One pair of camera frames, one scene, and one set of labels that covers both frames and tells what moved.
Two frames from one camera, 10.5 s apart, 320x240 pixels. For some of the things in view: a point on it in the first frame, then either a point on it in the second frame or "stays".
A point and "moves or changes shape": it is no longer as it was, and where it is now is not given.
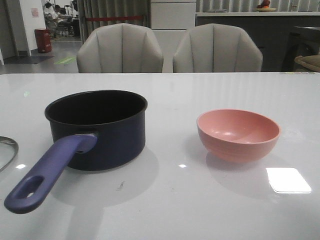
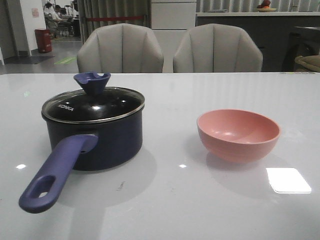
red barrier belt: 113,18 stays
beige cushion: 312,62 stays
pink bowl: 236,136 stays
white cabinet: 171,21 stays
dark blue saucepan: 99,130 moves or changes shape
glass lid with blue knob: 9,148 → 96,103
